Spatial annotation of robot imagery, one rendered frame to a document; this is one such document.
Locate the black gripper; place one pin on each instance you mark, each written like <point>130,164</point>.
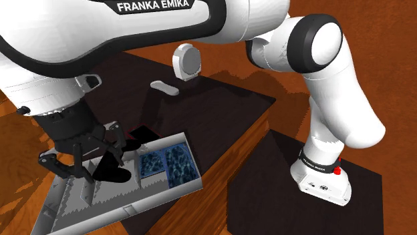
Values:
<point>73,130</point>

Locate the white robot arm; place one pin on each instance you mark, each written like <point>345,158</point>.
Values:
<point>332,97</point>

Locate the grey compartment tray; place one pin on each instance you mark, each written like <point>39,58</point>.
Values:
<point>107,200</point>

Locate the black flat thing red edge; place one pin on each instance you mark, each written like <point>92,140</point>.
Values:
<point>145,133</point>

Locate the small blue patterned box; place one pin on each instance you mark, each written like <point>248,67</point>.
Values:
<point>151,164</point>

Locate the large blue patterned box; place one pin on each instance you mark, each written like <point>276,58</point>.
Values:
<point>180,166</point>

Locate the white flat remote control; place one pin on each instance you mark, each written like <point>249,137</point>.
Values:
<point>164,87</point>

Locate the wooden table with dark top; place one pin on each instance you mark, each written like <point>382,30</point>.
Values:
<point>211,117</point>

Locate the white round clock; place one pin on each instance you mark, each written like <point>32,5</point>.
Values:
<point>187,62</point>

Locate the dark robot stand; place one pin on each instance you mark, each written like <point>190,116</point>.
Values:
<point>280,211</point>

